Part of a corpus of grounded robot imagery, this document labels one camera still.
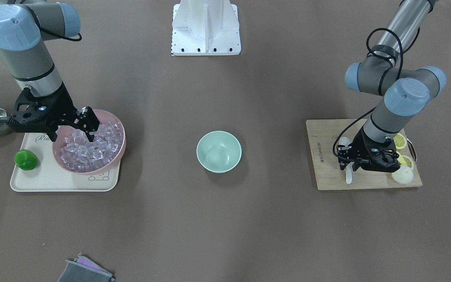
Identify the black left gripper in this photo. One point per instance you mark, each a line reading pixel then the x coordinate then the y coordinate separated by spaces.
pixel 360 146

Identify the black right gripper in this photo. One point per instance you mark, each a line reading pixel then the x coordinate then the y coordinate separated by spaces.
pixel 63 105

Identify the white ceramic spoon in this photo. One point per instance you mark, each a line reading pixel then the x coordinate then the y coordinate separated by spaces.
pixel 343 147

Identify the clear ice cubes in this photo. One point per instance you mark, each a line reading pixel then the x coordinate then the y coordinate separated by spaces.
pixel 78 154

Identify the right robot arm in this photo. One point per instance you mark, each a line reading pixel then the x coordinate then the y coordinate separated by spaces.
pixel 25 25

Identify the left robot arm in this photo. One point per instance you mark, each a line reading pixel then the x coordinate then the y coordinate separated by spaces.
pixel 404 93

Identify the pink bowl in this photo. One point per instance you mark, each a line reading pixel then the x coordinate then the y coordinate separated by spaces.
pixel 102 116

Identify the mint green bowl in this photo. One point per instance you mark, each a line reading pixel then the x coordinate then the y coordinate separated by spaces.
pixel 219 151

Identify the wooden cutting board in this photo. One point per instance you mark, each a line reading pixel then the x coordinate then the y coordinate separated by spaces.
pixel 321 136

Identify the lower lemon slice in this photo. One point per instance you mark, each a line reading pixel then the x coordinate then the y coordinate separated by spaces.
pixel 405 160

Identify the lemon slice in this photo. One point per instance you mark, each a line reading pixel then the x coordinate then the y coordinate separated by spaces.
pixel 405 160
pixel 400 141

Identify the upper lemon slice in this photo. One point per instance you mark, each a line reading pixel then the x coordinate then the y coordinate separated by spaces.
pixel 400 141

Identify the beige tray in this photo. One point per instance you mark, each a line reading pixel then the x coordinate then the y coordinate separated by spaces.
pixel 48 176

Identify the green lime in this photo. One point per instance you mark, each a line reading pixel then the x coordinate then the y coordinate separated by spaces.
pixel 26 160

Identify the purple cloth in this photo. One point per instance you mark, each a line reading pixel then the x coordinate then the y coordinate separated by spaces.
pixel 85 261

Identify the grey folded cloth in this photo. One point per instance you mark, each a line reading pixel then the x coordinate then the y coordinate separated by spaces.
pixel 75 272

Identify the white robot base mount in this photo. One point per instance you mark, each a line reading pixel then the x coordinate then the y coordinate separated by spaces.
pixel 205 28

